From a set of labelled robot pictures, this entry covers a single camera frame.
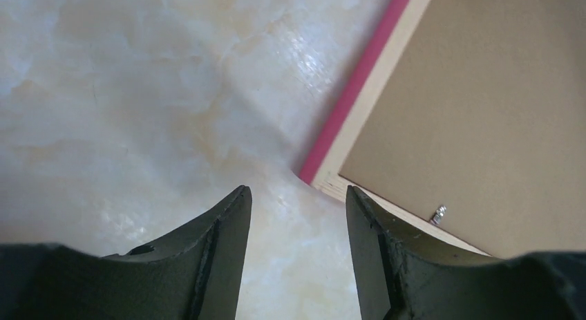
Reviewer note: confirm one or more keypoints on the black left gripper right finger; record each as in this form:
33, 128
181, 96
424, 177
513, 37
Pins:
401, 272

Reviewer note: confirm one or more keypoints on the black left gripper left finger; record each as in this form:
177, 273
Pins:
192, 272

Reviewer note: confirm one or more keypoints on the pink wooden picture frame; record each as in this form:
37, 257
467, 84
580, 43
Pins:
357, 93

